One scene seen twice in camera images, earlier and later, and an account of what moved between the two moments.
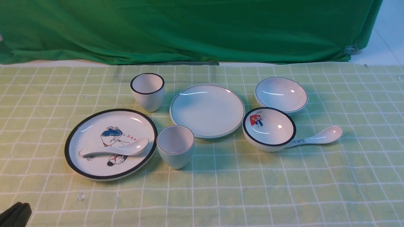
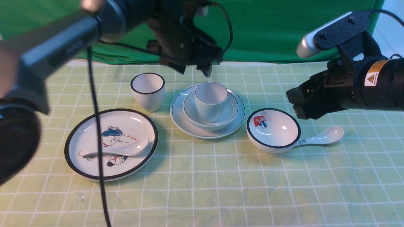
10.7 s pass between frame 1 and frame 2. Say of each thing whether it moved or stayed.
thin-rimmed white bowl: moved
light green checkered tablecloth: stayed
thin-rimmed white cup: moved
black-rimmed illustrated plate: stayed
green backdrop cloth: stayed
